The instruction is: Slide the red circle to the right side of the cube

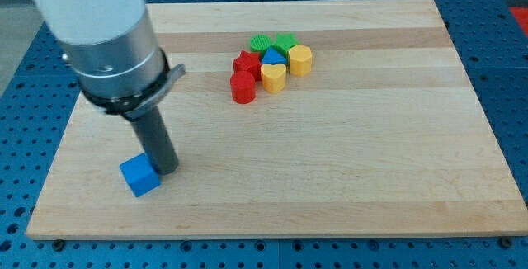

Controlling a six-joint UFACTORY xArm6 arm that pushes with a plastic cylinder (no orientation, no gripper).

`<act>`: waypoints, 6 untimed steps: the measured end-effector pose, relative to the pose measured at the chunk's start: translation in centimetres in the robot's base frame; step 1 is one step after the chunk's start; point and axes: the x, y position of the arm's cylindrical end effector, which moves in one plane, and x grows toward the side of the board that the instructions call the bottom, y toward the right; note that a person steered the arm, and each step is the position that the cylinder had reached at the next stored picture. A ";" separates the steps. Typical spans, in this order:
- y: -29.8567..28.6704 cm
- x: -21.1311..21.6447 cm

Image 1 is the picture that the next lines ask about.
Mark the yellow hexagon block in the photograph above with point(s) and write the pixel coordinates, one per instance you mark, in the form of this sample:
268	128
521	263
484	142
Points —
300	60

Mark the light wooden board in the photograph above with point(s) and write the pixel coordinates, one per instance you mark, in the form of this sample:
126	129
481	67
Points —
384	138

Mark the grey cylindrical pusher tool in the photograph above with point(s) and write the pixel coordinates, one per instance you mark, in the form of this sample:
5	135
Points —
152	133

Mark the blue triangle block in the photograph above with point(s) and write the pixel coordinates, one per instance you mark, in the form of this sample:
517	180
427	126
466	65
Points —
272	57

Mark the green cylinder block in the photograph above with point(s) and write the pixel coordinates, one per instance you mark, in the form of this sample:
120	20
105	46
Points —
260	43

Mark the black clamp with metal lever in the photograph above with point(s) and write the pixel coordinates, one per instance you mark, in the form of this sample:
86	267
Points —
134	106

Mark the red star block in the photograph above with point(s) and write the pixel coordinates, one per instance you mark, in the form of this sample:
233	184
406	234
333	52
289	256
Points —
248	62

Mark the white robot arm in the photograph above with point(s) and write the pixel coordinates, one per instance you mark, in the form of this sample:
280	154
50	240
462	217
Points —
110	44

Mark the green star block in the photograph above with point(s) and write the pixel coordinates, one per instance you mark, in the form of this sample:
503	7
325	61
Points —
284	42

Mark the yellow heart block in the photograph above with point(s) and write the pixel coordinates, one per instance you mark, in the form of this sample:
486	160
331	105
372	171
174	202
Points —
273	77

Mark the red cylinder block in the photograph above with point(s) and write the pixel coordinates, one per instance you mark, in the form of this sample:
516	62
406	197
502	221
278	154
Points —
243	88

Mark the blue cube block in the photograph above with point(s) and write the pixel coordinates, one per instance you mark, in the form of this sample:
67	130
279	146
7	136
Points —
139	175

